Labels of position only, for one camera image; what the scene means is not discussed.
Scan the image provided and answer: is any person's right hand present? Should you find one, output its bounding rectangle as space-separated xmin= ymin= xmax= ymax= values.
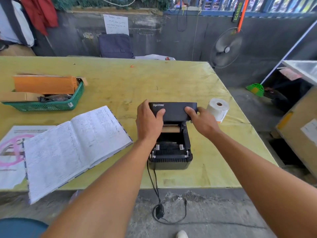
xmin=184 ymin=106 xmax=221 ymax=139

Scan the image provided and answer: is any person's left hand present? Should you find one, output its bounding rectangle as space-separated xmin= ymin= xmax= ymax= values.
xmin=135 ymin=99 xmax=166 ymax=144

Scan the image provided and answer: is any black label printer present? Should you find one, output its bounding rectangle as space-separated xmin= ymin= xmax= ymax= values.
xmin=147 ymin=101 xmax=198 ymax=171

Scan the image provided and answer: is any person's left forearm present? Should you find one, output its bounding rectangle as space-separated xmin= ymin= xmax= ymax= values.
xmin=41 ymin=137 xmax=161 ymax=238

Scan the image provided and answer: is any person's right forearm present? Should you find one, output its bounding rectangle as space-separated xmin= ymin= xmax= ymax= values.
xmin=210 ymin=130 xmax=317 ymax=238

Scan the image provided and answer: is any white label roll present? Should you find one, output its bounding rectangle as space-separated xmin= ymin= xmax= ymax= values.
xmin=207 ymin=98 xmax=229 ymax=123

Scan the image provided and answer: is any white plastic sheet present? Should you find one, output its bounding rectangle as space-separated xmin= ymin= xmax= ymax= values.
xmin=135 ymin=54 xmax=176 ymax=61

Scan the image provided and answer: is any green plastic dustpan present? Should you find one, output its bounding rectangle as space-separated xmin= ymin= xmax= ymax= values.
xmin=246 ymin=83 xmax=265 ymax=98

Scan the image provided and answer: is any black standing fan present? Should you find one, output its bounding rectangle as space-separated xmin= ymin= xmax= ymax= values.
xmin=210 ymin=27 xmax=245 ymax=69

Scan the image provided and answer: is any dark blue bag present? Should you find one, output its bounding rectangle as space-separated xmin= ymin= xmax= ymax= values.
xmin=98 ymin=34 xmax=135 ymax=59

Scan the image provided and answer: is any open handwritten notebook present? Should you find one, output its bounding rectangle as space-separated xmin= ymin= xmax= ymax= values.
xmin=23 ymin=106 xmax=134 ymax=205

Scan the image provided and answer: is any black power adapter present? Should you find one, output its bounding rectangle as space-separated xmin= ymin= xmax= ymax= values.
xmin=155 ymin=204 xmax=165 ymax=220

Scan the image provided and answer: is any white handwritten paper note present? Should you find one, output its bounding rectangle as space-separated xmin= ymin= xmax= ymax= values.
xmin=103 ymin=14 xmax=130 ymax=36

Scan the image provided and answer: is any black plastic bag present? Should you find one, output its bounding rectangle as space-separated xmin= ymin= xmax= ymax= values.
xmin=38 ymin=94 xmax=72 ymax=102

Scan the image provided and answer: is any pink paper sheet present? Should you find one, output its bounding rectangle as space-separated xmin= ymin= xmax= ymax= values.
xmin=279 ymin=68 xmax=303 ymax=81

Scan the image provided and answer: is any orange pole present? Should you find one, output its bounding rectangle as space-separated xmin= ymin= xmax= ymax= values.
xmin=237 ymin=0 xmax=249 ymax=33

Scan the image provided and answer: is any green plastic basket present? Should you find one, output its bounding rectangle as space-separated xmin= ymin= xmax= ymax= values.
xmin=2 ymin=80 xmax=85 ymax=112

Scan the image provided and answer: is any large cardboard carton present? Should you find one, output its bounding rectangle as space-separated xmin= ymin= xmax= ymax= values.
xmin=275 ymin=86 xmax=317 ymax=179

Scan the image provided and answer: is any orange padded envelope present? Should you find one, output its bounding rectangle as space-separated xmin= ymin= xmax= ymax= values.
xmin=13 ymin=75 xmax=79 ymax=95

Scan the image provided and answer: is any white side table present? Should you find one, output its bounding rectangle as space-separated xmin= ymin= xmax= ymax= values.
xmin=282 ymin=60 xmax=317 ymax=85

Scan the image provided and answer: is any blue metal fence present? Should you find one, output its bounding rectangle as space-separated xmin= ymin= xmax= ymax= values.
xmin=163 ymin=0 xmax=317 ymax=18

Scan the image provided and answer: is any brown cardboard box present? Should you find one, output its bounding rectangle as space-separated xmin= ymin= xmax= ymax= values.
xmin=0 ymin=92 xmax=45 ymax=102

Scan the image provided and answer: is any white poster with pink print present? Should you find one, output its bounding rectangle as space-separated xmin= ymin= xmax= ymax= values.
xmin=0 ymin=125 xmax=56 ymax=190

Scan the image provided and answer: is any red hanging cloth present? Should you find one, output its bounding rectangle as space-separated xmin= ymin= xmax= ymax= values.
xmin=19 ymin=0 xmax=59 ymax=36

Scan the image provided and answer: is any white and grey hanging garment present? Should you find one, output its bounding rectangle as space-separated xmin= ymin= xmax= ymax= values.
xmin=0 ymin=0 xmax=35 ymax=47

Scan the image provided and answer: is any blue round stool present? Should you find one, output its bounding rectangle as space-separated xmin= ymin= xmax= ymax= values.
xmin=0 ymin=218 xmax=49 ymax=238

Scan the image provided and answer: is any black printer cable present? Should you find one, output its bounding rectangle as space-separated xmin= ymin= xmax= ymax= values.
xmin=147 ymin=160 xmax=188 ymax=225

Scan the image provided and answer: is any black hanging cable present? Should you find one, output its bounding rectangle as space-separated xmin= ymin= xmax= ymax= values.
xmin=176 ymin=4 xmax=189 ymax=32

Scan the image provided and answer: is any black and yellow strap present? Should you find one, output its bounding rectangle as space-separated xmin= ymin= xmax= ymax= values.
xmin=232 ymin=0 xmax=246 ymax=23

